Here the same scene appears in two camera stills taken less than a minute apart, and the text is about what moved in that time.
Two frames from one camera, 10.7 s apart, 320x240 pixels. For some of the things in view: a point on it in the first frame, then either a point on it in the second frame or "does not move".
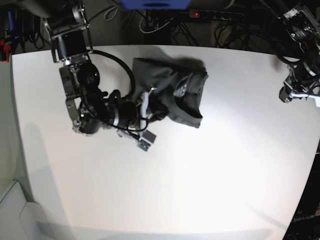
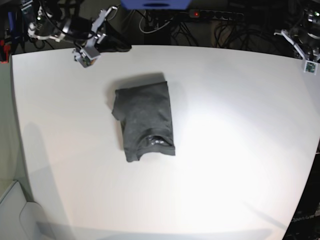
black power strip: [203, 13] does not move
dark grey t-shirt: [177, 86] → [144, 112]
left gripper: [133, 117] → [95, 38]
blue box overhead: [156, 5] does not move
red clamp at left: [6, 48] does not move
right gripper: [300, 89] → [313, 54]
